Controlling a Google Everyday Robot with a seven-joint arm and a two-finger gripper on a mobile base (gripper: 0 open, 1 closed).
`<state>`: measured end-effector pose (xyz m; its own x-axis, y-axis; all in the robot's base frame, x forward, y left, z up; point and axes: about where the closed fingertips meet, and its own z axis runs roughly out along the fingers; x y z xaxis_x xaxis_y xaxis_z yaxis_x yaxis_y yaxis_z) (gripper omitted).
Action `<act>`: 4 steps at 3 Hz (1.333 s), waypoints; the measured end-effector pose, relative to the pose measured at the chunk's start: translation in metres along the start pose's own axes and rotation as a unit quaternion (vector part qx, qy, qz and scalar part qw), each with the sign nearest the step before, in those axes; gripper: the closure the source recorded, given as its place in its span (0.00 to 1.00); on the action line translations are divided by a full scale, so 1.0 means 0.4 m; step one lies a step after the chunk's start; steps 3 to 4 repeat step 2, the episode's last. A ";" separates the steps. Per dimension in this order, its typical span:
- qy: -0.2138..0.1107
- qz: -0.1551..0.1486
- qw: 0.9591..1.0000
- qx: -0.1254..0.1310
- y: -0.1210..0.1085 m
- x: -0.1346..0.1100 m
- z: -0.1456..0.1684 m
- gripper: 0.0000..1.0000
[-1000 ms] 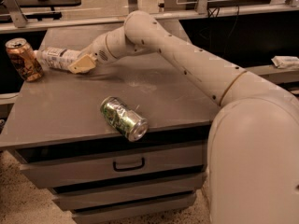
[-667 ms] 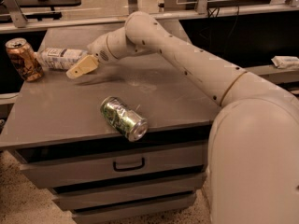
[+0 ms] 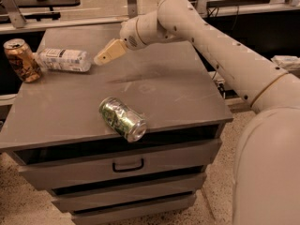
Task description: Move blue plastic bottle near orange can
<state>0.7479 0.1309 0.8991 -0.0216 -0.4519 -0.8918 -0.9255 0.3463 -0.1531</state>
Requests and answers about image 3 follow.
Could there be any black hanging cable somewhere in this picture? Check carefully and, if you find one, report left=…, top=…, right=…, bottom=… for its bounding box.
left=207, top=6, right=242, bottom=33

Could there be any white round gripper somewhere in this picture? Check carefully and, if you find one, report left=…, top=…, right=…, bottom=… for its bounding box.
left=94, top=17, right=145, bottom=66

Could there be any black drawer handle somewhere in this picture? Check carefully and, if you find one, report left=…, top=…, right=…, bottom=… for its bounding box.
left=112, top=158, right=144, bottom=173

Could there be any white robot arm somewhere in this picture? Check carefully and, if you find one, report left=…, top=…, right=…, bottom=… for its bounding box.
left=94, top=0, right=300, bottom=225

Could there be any white blue plastic bottle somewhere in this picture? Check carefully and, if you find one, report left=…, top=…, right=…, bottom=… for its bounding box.
left=35, top=48, right=91, bottom=72

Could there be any grey drawer cabinet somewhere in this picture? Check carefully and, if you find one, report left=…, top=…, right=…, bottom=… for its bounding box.
left=0, top=22, right=234, bottom=225

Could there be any metal railing frame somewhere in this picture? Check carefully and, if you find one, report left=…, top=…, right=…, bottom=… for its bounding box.
left=0, top=0, right=300, bottom=35

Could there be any green silver soda can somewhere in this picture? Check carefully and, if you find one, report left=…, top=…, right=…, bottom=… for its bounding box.
left=99, top=97, right=147, bottom=143

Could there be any orange soda can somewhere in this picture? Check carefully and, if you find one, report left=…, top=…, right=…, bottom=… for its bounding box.
left=3, top=38, right=42, bottom=83

